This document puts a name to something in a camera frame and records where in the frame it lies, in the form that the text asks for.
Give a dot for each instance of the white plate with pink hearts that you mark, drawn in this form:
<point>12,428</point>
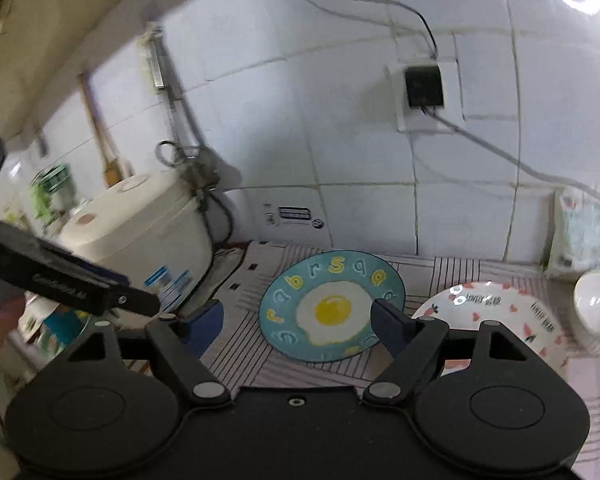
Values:
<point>500,310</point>

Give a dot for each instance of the beige range hood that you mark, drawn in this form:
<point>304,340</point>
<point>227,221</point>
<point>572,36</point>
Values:
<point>55,35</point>

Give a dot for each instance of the hanging wooden spatula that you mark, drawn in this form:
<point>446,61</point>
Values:
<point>111,167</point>

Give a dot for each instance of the white ribbed bowl black rim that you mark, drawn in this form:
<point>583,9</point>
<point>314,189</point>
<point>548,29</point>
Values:
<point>595,300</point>

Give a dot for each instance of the black power adapter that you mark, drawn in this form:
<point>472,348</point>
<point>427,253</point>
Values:
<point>424,85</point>

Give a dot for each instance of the striped table cloth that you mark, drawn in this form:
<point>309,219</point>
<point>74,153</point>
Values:
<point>260,375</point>

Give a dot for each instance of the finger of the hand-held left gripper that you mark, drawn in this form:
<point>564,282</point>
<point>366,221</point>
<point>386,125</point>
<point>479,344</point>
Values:
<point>137,302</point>

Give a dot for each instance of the wall sticker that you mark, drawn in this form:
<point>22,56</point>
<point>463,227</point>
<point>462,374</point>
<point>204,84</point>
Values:
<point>292,215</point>

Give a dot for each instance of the blue fried egg plate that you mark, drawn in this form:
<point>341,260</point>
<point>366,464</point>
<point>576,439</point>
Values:
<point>330,305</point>

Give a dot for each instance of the white rice cooker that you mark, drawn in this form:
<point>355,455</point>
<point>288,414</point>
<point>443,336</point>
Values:
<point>145,230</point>

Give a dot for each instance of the green item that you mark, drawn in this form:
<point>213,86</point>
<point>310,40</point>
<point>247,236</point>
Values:
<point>52,190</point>

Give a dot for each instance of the teal container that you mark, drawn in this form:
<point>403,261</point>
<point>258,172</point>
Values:
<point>67,327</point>

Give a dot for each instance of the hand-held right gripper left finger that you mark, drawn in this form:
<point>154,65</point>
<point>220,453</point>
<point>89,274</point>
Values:
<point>207,319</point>

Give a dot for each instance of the hanging scissors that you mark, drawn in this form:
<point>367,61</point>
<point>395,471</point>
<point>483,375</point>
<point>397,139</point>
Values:
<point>172,152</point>

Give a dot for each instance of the hanging metal utensil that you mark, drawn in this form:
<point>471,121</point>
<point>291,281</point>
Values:
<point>156,67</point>

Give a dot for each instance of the white wall socket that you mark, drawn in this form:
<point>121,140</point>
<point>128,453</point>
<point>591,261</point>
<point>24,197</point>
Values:
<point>430,122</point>

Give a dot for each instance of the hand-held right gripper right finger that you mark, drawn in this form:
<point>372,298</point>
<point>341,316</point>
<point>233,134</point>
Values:
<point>385,319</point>

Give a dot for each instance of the white plastic bag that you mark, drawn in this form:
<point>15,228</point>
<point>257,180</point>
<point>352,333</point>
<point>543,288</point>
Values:
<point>577,235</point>

